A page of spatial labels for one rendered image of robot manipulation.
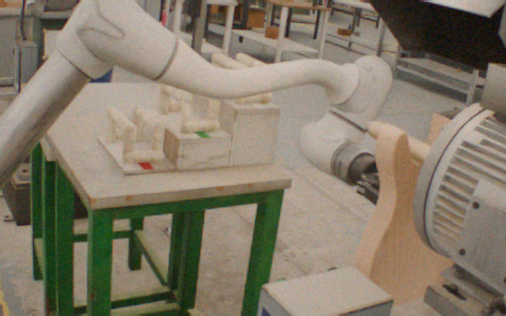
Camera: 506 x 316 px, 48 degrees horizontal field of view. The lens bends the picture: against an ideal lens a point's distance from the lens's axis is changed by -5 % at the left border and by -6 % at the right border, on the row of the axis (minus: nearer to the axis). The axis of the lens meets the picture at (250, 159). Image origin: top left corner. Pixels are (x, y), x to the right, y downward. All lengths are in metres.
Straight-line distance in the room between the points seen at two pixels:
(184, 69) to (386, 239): 0.49
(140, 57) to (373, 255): 0.55
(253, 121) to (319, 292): 0.95
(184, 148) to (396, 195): 0.74
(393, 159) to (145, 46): 0.49
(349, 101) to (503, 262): 0.69
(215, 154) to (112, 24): 0.67
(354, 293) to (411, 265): 0.38
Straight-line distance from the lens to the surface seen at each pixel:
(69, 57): 1.26
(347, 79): 1.34
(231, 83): 1.21
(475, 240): 0.79
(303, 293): 0.79
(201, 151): 1.64
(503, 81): 0.82
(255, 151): 1.72
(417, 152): 1.01
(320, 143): 1.37
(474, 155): 0.82
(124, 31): 1.10
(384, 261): 1.11
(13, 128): 1.30
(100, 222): 1.48
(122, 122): 1.61
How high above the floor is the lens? 1.54
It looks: 20 degrees down
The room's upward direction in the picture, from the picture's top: 8 degrees clockwise
